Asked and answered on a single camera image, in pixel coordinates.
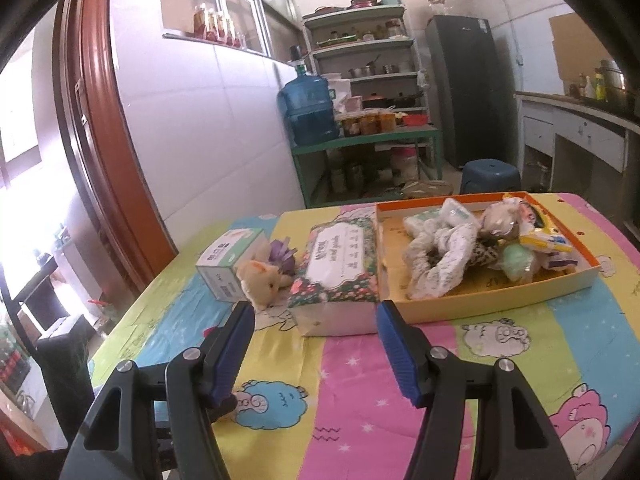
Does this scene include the dark grey refrigerator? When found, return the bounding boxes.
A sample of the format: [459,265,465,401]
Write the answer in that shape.
[424,15,517,169]

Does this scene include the white floral cloth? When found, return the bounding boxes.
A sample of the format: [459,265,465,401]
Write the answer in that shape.
[403,222,482,302]

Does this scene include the orange cardboard tray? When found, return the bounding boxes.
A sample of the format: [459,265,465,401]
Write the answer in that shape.
[374,190,600,325]

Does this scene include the green metal table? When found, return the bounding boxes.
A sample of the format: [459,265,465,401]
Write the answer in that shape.
[291,126,444,209]

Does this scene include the glass partition window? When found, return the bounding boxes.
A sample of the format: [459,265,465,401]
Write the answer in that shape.
[159,0,273,57]

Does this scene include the beige plush toy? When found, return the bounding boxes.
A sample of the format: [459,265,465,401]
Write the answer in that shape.
[235,258,297,311]

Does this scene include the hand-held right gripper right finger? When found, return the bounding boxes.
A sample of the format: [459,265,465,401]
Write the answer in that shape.
[376,300,576,480]

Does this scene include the white shelf rack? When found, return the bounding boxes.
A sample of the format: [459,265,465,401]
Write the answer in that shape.
[302,4,427,126]

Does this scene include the brown plush bear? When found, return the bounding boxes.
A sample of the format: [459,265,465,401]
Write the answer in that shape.
[479,198,527,242]

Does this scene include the blue water jug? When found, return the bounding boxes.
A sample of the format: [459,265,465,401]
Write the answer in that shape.
[277,64,341,146]

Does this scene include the purple fluffy toy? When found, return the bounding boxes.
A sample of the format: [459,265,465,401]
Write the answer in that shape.
[269,238,297,275]

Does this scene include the row of orange jars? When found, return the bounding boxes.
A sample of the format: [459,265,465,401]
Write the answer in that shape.
[340,111,399,137]

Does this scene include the brown cardboard wall sheets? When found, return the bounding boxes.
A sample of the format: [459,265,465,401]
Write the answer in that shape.
[548,10,613,83]

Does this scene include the steel cooking pot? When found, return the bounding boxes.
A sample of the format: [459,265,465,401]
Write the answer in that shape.
[599,59,626,102]

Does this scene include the brown wooden door frame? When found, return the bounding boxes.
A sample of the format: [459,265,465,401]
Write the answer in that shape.
[52,0,179,302]

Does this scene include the green sponge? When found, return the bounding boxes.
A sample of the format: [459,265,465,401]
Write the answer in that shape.
[501,244,537,282]

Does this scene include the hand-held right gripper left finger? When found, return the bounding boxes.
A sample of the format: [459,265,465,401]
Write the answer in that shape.
[60,301,257,480]

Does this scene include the white kitchen counter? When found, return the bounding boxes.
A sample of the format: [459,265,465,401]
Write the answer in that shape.
[514,90,640,197]

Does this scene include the white tissue pack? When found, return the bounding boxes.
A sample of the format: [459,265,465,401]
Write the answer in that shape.
[404,197,482,234]

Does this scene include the floral tissue box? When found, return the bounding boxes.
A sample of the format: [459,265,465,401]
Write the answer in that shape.
[288,217,381,337]

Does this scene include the yellow plastic packet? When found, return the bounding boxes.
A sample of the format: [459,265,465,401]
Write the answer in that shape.
[519,229,574,257]

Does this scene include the dark box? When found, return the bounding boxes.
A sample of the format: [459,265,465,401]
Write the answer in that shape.
[37,317,95,413]

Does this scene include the white and green mask box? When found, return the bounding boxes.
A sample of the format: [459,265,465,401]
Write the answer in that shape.
[195,228,269,303]

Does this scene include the blue plastic stool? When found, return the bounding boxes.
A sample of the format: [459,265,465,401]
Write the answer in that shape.
[459,158,521,195]

